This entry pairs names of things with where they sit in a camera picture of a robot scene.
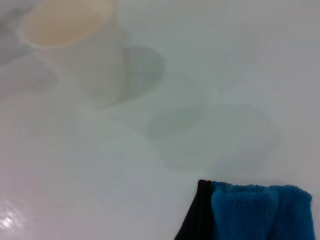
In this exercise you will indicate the white paper cup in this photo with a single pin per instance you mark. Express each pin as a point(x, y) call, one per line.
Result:
point(100, 62)

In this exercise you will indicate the blue rag with black trim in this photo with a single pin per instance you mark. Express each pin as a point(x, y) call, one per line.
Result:
point(250, 215)

